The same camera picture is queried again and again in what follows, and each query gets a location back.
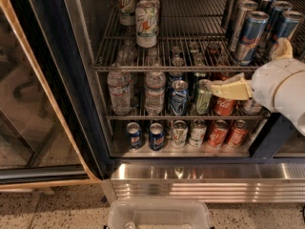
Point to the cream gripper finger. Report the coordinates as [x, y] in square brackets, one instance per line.
[282, 49]
[235, 88]

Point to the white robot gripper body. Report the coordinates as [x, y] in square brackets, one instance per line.
[268, 81]

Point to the blue Red Bull can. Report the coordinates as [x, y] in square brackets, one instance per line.
[249, 37]

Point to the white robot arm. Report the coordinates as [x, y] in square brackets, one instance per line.
[278, 85]

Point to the white blue can middle shelf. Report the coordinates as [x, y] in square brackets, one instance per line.
[250, 107]

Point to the red Coca-Cola can middle shelf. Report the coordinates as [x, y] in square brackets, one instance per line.
[223, 106]

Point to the right front Red Bull can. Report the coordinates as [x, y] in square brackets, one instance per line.
[286, 26]

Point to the green Sprite can middle shelf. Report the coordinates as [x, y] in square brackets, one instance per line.
[203, 97]

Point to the left Coca-Cola can bottom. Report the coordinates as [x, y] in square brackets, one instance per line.
[218, 133]

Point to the coca-cola can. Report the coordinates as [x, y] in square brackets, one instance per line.
[237, 134]
[218, 133]

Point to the right Coca-Cola can bottom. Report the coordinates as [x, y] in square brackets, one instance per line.
[237, 134]

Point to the right 7up can bottom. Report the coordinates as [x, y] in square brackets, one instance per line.
[198, 131]

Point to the blue Pepsi can middle shelf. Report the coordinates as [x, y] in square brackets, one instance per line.
[178, 97]

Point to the silver red bull can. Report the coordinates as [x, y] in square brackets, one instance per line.
[244, 8]
[230, 27]
[227, 13]

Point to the rear silver Red Bull can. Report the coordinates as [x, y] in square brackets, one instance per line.
[227, 13]

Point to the left 7up can bottom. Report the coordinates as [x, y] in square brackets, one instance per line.
[179, 133]

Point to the right Pepsi can bottom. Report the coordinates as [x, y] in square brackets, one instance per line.
[156, 136]

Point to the pepsi can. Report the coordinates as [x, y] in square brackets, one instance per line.
[156, 136]
[134, 135]

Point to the stainless steel fridge base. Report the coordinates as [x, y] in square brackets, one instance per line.
[210, 183]

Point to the left Pepsi can bottom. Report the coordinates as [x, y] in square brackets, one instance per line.
[134, 135]

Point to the front white 7up can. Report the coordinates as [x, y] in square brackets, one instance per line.
[146, 24]

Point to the middle 7up can behind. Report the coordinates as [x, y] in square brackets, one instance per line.
[152, 0]

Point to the left rear 7up can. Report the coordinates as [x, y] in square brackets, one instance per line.
[126, 9]

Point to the open glass fridge door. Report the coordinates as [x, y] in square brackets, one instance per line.
[50, 132]

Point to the right clear water bottle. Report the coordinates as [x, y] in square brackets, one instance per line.
[154, 83]

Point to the clear water bottle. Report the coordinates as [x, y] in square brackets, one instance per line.
[154, 83]
[120, 83]

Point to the left clear water bottle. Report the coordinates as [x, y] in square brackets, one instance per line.
[120, 83]

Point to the clear plastic bin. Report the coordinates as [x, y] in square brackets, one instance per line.
[158, 213]

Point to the top wire shelf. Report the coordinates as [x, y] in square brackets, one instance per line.
[190, 40]

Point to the wire shelf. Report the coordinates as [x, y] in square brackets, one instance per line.
[190, 40]
[143, 115]

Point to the middle wire shelf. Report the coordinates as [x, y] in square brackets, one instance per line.
[143, 115]

